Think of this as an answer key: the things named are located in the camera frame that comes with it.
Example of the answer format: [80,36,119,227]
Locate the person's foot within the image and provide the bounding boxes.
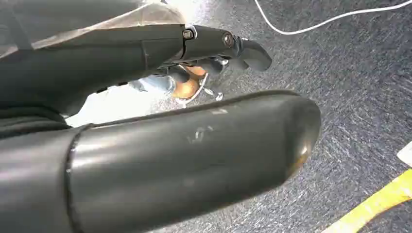
[171,65,210,105]

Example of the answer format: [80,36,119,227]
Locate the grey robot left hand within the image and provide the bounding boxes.
[0,0,322,233]

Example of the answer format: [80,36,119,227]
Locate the shiny metal part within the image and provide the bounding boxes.
[203,86,224,102]

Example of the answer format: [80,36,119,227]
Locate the white cable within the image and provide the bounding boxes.
[253,0,412,36]

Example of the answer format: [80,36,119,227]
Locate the white flat sheet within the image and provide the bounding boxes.
[396,141,412,168]

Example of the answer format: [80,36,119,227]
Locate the yellow tape strip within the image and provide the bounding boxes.
[321,168,412,233]

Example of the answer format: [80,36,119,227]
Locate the ribbed grey left arm sleeve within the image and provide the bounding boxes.
[0,102,72,141]

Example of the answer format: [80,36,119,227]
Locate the person's leg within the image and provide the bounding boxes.
[128,74,176,95]

